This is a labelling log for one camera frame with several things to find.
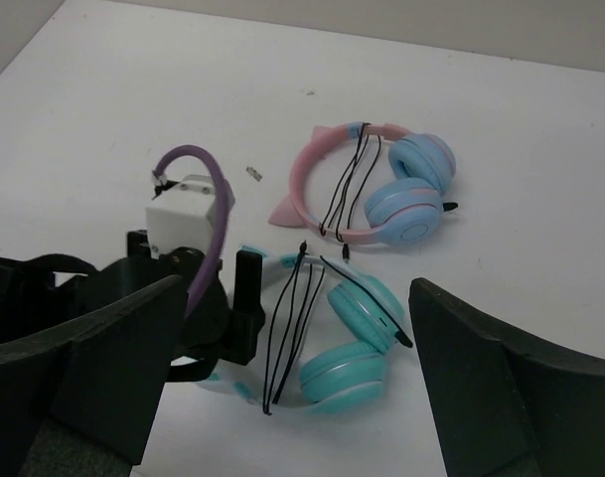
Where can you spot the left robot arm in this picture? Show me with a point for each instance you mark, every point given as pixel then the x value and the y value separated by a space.
pixel 51 289

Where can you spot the small metal screw piece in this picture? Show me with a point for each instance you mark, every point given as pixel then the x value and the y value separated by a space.
pixel 254 173

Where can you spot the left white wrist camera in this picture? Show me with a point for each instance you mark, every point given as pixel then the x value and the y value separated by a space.
pixel 181 214

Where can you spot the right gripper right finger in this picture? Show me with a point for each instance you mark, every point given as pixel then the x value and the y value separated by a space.
pixel 506 402

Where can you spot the pink blue cat-ear headphones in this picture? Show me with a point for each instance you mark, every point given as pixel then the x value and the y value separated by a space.
pixel 401 212

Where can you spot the teal cat-ear headphones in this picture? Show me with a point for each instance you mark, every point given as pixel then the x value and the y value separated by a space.
pixel 323 349

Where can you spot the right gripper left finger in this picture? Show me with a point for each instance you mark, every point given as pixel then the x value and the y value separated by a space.
pixel 80 398

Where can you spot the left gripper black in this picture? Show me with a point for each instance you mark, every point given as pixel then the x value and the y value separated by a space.
pixel 193 298

